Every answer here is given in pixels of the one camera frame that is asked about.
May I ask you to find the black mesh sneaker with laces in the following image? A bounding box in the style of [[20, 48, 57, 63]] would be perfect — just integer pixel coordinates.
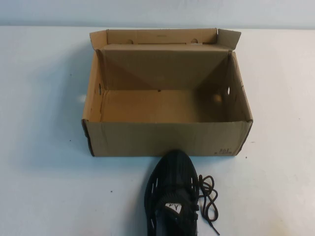
[[143, 149, 219, 236]]

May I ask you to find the brown cardboard shoe box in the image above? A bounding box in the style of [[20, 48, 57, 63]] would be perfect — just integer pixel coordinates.
[[81, 28, 253, 157]]

